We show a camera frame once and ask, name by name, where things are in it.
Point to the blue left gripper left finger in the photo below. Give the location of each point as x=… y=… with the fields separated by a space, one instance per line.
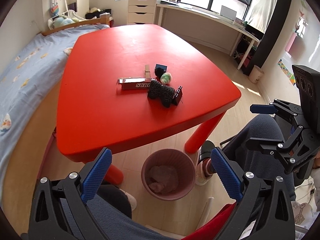
x=93 y=173

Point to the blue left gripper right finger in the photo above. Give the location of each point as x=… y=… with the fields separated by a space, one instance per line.
x=224 y=168

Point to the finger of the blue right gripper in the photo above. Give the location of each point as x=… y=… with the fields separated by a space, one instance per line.
x=263 y=109
x=262 y=145

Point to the green white tissue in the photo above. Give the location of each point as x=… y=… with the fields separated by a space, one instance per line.
x=166 y=78

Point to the blue card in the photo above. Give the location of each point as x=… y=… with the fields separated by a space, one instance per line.
x=160 y=66

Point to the black patterned sock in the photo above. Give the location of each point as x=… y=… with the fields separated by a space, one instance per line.
x=163 y=92

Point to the red snack box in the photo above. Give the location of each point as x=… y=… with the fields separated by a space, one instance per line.
x=130 y=83

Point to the right shoe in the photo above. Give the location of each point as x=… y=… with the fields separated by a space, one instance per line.
x=204 y=168

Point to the shoe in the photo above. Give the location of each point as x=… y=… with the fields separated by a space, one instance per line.
x=204 y=168
x=131 y=199

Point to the white floor bin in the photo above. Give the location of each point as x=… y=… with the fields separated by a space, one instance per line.
x=256 y=74

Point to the left shoe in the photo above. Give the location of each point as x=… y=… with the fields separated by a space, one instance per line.
x=131 y=199

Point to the red chair seat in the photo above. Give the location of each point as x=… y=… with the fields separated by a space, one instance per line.
x=210 y=230

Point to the pink waste basket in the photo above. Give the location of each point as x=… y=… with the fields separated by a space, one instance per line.
x=168 y=174

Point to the red plastic table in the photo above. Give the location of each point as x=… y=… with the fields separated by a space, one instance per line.
x=94 y=112

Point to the white long desk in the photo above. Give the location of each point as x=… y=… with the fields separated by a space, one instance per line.
x=208 y=29

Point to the white laptop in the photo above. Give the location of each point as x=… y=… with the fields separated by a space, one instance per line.
x=228 y=13

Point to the black fuzzy ball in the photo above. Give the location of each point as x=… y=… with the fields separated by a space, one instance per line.
x=159 y=72

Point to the wooden clothespin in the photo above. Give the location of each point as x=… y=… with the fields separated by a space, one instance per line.
x=147 y=71

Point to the bed with blue sheet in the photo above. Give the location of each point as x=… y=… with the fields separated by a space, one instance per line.
x=29 y=77

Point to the white drawer unit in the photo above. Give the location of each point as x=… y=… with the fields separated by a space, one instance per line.
x=141 y=12

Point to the black camera box right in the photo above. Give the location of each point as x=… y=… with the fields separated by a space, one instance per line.
x=308 y=82

